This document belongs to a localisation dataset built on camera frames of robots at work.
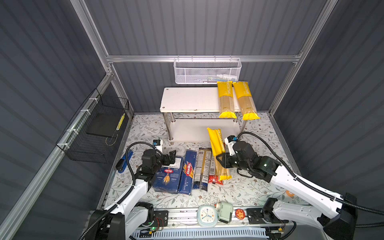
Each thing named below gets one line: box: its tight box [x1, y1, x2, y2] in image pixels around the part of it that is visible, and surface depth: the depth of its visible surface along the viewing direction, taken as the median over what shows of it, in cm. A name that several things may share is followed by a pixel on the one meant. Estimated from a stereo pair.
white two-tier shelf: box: [159, 87, 247, 142], surface depth 85 cm
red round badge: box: [235, 208, 246, 220], surface depth 77 cm
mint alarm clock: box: [196, 204, 218, 228], surface depth 74 cm
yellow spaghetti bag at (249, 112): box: [232, 81, 261, 121], surface depth 75 cm
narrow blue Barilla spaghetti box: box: [178, 149, 198, 195], surface depth 87 cm
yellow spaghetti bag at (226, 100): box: [217, 81, 237, 119], surface depth 77 cm
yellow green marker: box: [116, 113, 126, 131], surface depth 81 cm
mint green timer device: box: [216, 201, 234, 224], surface depth 73 cm
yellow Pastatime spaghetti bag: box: [207, 127, 232, 181], surface depth 76 cm
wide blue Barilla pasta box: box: [152, 157, 184, 194], surface depth 82 cm
